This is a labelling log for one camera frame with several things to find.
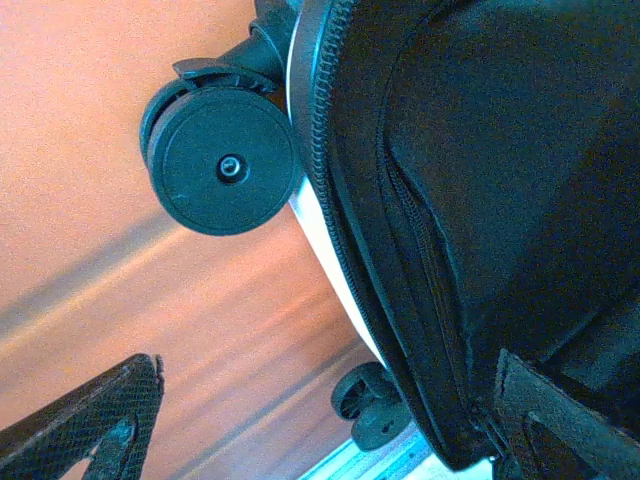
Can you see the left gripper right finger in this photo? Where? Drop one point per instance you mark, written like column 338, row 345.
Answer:
column 550, row 400

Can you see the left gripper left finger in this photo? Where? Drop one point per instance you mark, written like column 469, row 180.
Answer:
column 75, row 415

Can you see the white hard-shell suitcase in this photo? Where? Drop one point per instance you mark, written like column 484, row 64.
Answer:
column 450, row 150

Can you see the aluminium table edge strip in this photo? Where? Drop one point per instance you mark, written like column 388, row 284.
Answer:
column 350, row 465

